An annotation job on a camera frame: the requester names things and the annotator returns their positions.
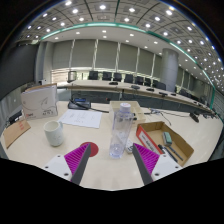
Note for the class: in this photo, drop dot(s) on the printed white paper sheet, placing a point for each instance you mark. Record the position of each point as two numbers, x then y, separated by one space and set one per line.
81 118

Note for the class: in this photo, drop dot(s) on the brown box with red label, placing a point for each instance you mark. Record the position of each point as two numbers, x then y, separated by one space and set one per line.
151 133

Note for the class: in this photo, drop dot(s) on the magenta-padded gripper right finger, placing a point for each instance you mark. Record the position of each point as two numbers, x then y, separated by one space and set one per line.
147 160

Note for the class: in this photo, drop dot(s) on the white copy paper box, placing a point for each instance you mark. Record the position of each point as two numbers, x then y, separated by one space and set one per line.
39 101

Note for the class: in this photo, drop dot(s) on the black conference microphone unit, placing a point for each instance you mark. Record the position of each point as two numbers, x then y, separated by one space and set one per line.
79 104

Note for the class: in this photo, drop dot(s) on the flat round red coaster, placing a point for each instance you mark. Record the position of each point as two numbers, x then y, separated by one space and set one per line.
94 149

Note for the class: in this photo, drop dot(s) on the grey whiteboard eraser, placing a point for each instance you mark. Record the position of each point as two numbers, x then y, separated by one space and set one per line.
167 138

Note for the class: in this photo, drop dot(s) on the small dark monitor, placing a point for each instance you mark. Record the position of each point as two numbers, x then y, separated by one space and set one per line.
71 76

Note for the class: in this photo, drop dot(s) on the row of black office chairs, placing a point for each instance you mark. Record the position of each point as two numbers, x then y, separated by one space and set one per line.
107 75

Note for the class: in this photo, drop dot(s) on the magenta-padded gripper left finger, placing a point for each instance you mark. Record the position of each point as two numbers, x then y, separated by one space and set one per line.
77 159

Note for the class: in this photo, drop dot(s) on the small black desk device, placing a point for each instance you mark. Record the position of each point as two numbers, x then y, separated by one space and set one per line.
194 117

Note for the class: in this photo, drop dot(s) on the clear plastic water bottle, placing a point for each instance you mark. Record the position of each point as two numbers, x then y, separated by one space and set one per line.
121 133

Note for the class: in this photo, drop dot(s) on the black marker pen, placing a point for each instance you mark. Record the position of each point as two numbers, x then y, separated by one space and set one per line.
175 154
167 153

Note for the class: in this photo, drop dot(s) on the group of ceiling lights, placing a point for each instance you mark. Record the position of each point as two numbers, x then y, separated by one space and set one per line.
102 6

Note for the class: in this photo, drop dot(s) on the white ceramic mug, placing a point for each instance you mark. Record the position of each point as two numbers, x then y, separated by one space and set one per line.
54 132

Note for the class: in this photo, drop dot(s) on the flat brown cardboard piece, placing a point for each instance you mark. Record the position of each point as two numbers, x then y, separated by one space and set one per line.
15 131

